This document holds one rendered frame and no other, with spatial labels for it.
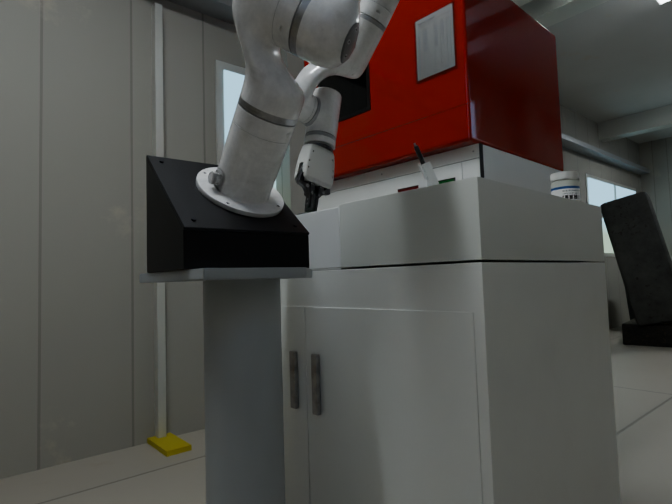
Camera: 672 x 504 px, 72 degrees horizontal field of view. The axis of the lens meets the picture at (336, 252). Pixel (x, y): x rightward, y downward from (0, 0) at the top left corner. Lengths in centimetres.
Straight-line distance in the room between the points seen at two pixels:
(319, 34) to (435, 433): 73
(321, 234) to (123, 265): 161
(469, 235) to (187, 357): 208
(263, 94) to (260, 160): 12
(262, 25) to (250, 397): 68
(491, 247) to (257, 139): 47
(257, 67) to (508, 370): 70
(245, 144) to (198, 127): 193
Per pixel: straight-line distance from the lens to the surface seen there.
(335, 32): 85
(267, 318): 95
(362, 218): 101
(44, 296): 249
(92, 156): 261
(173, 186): 97
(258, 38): 91
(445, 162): 166
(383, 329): 97
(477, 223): 84
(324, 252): 109
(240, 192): 96
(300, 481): 127
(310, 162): 120
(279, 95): 89
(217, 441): 100
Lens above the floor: 79
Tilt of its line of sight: 3 degrees up
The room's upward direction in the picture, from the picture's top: 2 degrees counter-clockwise
